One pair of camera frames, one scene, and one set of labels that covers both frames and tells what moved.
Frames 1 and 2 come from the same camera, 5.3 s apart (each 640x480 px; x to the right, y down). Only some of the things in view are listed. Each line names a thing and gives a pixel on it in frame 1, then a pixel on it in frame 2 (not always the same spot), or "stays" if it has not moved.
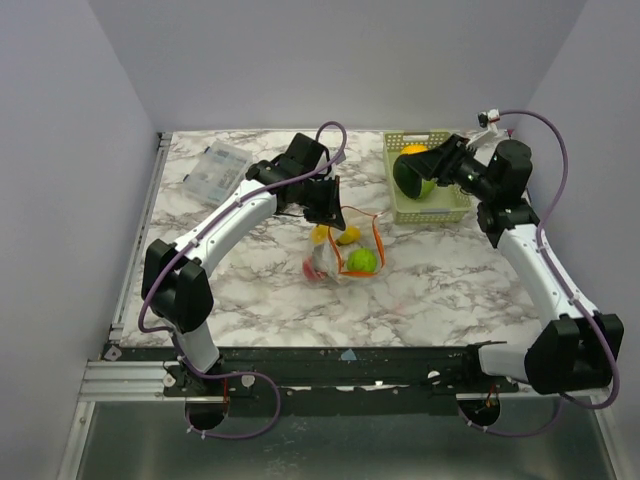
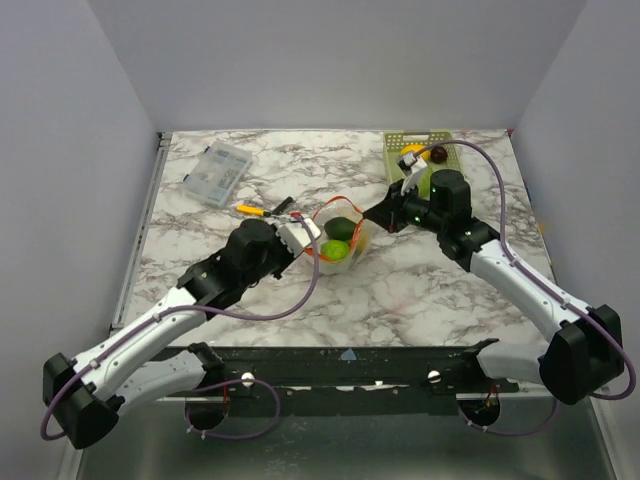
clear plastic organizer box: x=218 y=172 stays
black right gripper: x=451 y=160 to x=391 y=212
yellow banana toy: x=351 y=235 to x=362 y=242
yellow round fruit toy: x=413 y=148 stays
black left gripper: x=331 y=213 to x=290 y=256
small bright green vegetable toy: x=361 y=260 to x=334 y=250
